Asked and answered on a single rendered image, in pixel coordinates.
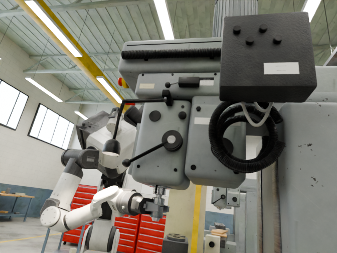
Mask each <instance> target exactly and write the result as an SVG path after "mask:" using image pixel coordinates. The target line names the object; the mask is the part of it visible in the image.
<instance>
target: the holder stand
mask: <svg viewBox="0 0 337 253"><path fill-rule="evenodd" d="M188 246H189V243H188V238H187V237H186V236H185V235H182V234H177V233H169V234H167V235H166V236H165V238H164V239H163V242H162V250H161V253H188Z"/></svg>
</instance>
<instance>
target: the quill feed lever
mask: <svg viewBox="0 0 337 253"><path fill-rule="evenodd" d="M161 142H162V143H161V144H159V145H157V146H155V147H153V148H151V149H149V150H147V151H145V152H143V153H141V154H139V155H137V156H135V157H133V158H131V159H124V160H123V161H122V165H123V166H124V167H126V168H127V167H129V166H130V165H131V162H133V161H135V160H137V159H139V158H141V157H143V156H145V155H147V154H149V153H151V152H153V151H155V150H157V149H159V148H161V147H163V146H164V147H165V149H166V150H168V151H171V152H174V151H177V150H179V149H180V148H181V146H182V144H183V138H182V136H181V134H180V133H179V132H178V131H175V130H170V131H167V132H166V133H164V135H163V137H162V140H161Z"/></svg>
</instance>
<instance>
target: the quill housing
mask: <svg viewBox="0 0 337 253"><path fill-rule="evenodd" d="M191 107H192V104H191V103H190V102H189V101H187V100H173V105H172V106H167V105H166V103H165V102H152V103H150V102H149V103H145V104H144V108H143V113H142V119H141V124H140V130H139V135H138V141H137V146H136V152H135V156H137V155H139V154H141V153H143V152H145V151H147V150H149V149H151V148H153V147H155V146H157V145H159V144H161V143H162V142H161V140H162V137H163V135H164V133H166V132H167V131H170V130H175V131H178V132H179V133H180V134H181V136H182V138H183V144H182V146H181V148H180V149H179V150H177V151H174V152H171V151H168V150H166V149H165V147H164V146H163V147H161V148H159V149H157V150H155V151H153V152H151V153H149V154H147V155H145V156H143V157H141V158H139V159H137V160H135V161H134V163H133V168H132V178H133V179H134V181H136V182H138V183H141V184H144V185H147V186H149V185H161V186H167V187H171V188H172V189H176V190H186V189H188V187H189V185H190V179H189V178H188V177H187V176H186V175H185V163H186V153H187V144H188V134H189V124H190V114H191ZM181 111H184V112H185V113H186V114H187V117H186V118H185V119H179V116H178V115H179V112H181Z"/></svg>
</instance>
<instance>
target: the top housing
mask: <svg viewBox="0 0 337 253"><path fill-rule="evenodd" d="M221 45H222V37H211V38H190V39H170V40H149V41H128V42H125V43H124V45H123V49H122V51H128V50H155V49H156V50H157V49H159V50H160V49H180V48H182V49H183V48H184V49H186V48H187V49H188V48H190V49H191V48H209V47H210V48H211V47H212V48H214V47H217V48H218V47H221ZM220 64H221V57H219V56H218V57H214V59H210V57H195V58H193V57H192V58H188V57H187V58H185V57H184V58H183V57H182V58H157V59H156V58H155V59H148V61H145V60H144V59H127V60H126V59H125V60H123V59H122V58H121V57H120V61H119V65H118V72H119V73H120V75H121V76H122V78H123V79H124V80H125V82H126V83H127V85H128V86H129V88H130V89H131V90H132V92H133V93H134V95H135V96H136V94H135V90H136V85H137V80H138V76H139V75H140V74H142V73H214V72H220ZM136 97H137V96H136ZM137 98H138V97H137Z"/></svg>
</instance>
